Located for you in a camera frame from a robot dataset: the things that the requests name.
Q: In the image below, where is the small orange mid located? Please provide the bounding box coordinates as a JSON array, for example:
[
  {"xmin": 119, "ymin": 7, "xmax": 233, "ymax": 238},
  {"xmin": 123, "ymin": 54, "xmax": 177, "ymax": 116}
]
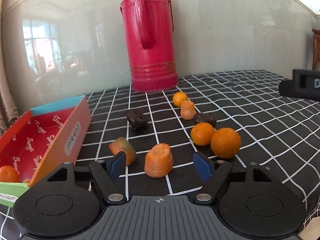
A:
[{"xmin": 190, "ymin": 122, "xmax": 215, "ymax": 146}]

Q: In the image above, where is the red thermos flask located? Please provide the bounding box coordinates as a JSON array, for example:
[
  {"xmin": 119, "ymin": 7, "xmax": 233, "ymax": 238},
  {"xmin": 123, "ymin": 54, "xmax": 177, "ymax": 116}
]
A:
[{"xmin": 120, "ymin": 0, "xmax": 177, "ymax": 92}]

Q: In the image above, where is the beige lace curtain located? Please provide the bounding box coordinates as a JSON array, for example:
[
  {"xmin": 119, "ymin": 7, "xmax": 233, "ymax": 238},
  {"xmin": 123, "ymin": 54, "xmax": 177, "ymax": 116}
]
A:
[{"xmin": 0, "ymin": 0, "xmax": 20, "ymax": 137}]

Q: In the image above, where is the medium orange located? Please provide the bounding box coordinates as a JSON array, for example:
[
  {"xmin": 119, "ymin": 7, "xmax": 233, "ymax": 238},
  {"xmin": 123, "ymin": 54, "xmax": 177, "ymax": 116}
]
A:
[{"xmin": 210, "ymin": 127, "xmax": 241, "ymax": 159}]

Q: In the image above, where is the small orange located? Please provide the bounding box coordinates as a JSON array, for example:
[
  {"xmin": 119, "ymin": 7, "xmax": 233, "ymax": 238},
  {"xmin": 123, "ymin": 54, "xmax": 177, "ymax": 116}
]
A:
[{"xmin": 172, "ymin": 92, "xmax": 188, "ymax": 107}]

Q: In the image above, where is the large orange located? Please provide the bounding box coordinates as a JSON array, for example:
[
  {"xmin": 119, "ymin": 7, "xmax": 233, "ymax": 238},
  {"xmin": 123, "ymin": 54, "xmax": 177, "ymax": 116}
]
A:
[{"xmin": 0, "ymin": 166, "xmax": 20, "ymax": 183}]

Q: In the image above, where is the colourful cardboard box tray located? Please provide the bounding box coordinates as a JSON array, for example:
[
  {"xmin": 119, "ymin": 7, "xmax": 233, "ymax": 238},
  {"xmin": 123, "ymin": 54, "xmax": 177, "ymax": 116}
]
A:
[{"xmin": 1, "ymin": 95, "xmax": 92, "ymax": 207}]

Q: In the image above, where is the dark dried fruit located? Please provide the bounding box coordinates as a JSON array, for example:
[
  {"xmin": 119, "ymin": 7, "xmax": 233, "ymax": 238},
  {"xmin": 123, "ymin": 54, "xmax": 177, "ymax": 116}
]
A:
[
  {"xmin": 126, "ymin": 109, "xmax": 148, "ymax": 131},
  {"xmin": 193, "ymin": 113, "xmax": 217, "ymax": 128}
]

